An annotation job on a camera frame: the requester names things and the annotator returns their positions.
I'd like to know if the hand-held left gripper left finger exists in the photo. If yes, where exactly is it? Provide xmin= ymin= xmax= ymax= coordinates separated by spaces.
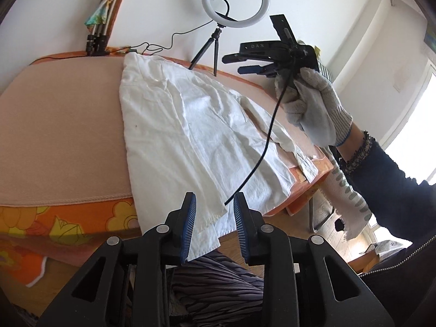
xmin=36 ymin=192 xmax=198 ymax=327

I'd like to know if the dark jacket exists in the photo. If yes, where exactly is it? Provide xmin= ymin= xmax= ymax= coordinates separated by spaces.
xmin=358 ymin=238 xmax=436 ymax=327

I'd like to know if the green patterned pillow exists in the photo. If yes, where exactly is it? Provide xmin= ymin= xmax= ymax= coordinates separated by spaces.
xmin=315 ymin=58 xmax=373 ymax=242

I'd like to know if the white ring light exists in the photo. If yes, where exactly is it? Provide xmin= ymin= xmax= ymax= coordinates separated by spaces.
xmin=201 ymin=0 xmax=271 ymax=28

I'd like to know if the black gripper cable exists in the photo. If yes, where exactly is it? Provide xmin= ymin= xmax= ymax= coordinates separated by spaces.
xmin=225 ymin=71 xmax=297 ymax=207

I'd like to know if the grey striped skirt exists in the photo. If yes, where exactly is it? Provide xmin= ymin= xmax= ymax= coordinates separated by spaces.
xmin=163 ymin=250 xmax=266 ymax=327

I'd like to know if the black ring light cable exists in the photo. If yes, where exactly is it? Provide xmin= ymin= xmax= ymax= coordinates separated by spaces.
xmin=34 ymin=0 xmax=233 ymax=65

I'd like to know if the pink blanket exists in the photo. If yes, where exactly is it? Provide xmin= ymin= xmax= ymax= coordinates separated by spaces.
xmin=0 ymin=54 xmax=336 ymax=208

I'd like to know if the person's right forearm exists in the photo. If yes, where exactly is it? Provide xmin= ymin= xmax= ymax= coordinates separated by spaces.
xmin=335 ymin=122 xmax=436 ymax=246

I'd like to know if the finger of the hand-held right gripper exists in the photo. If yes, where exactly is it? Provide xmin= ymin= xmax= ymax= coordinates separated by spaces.
xmin=222 ymin=52 xmax=277 ymax=65
xmin=238 ymin=63 xmax=278 ymax=76

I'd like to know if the person's right hand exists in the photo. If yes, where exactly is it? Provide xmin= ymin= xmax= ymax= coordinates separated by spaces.
xmin=274 ymin=67 xmax=353 ymax=147

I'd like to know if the folded metal tripod stand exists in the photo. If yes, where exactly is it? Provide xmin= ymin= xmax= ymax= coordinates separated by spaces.
xmin=85 ymin=0 xmax=126 ymax=57

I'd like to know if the white shirt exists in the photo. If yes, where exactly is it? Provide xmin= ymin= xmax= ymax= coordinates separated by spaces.
xmin=119 ymin=53 xmax=319 ymax=261

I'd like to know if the orange upright mat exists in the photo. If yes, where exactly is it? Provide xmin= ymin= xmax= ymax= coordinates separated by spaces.
xmin=104 ymin=0 xmax=132 ymax=46

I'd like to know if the orange wooden furniture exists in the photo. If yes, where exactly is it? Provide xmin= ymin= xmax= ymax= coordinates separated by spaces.
xmin=347 ymin=245 xmax=380 ymax=275

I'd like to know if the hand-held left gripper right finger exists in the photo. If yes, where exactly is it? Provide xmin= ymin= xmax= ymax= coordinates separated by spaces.
xmin=233 ymin=192 xmax=396 ymax=327

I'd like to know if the black mini tripod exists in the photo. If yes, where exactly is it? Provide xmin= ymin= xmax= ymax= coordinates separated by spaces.
xmin=188 ymin=25 xmax=227 ymax=76

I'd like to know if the bright window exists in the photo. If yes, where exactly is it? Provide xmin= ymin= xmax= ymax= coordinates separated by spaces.
xmin=381 ymin=58 xmax=436 ymax=184

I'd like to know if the colourful scarf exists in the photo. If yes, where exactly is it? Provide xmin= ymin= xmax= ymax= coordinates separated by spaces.
xmin=84 ymin=0 xmax=124 ymax=28

